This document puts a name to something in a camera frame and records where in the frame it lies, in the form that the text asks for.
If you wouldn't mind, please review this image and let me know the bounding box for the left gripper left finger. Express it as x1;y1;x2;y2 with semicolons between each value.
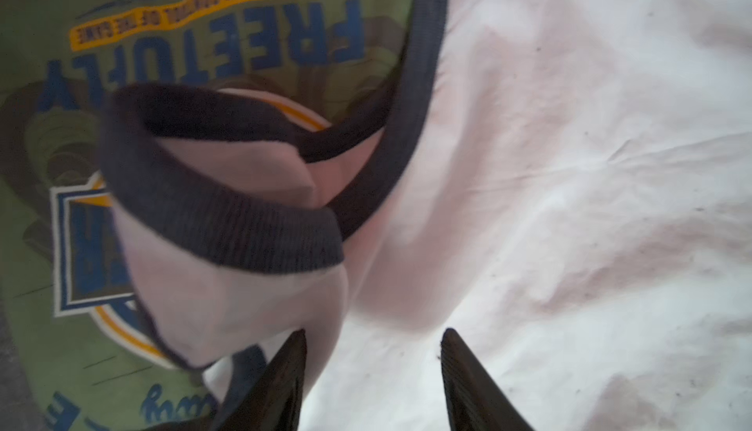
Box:
211;330;307;431

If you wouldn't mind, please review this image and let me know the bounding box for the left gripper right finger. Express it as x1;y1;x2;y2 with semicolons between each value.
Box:
441;328;533;431

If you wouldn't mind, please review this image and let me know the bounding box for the white grey-trimmed tank top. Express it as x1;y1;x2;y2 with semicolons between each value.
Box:
100;0;751;430

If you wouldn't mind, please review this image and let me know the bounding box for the olive green tank top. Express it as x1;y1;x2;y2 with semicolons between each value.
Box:
1;0;411;430

